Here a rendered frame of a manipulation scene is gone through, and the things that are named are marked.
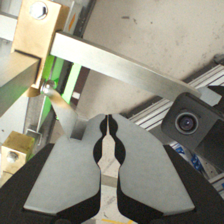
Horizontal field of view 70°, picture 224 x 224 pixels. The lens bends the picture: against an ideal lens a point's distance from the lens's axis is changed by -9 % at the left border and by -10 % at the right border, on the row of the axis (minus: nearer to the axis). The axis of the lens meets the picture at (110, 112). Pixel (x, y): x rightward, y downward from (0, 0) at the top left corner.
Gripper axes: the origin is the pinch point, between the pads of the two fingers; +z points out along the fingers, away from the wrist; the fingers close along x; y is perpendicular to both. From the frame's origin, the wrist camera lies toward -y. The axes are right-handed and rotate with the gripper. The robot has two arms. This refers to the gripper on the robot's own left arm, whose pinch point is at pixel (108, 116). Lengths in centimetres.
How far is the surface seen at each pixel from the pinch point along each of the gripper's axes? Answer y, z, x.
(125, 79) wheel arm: 1.2, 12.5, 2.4
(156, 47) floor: 7, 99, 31
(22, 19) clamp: -6.7, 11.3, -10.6
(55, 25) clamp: -5.9, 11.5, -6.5
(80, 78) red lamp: 6.4, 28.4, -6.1
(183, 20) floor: -11, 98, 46
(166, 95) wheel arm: 3.4, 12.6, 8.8
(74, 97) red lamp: 11.1, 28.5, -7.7
